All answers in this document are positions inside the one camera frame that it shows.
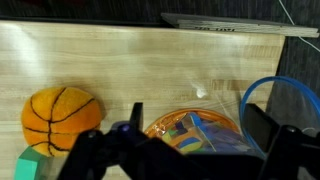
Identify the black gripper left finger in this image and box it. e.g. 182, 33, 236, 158
57, 102, 143, 180

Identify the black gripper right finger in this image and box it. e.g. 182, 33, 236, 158
243, 103, 320, 180

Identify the clear bag of foam blocks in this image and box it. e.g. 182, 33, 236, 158
145, 76, 319, 157

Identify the orange plush basketball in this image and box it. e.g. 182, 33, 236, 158
21, 87, 102, 157

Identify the green foam arch block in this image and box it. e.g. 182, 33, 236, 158
14, 147, 47, 180

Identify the grey wooden board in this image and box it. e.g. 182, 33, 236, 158
161, 13, 319, 38

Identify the white cable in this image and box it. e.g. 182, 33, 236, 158
278, 0, 320, 54

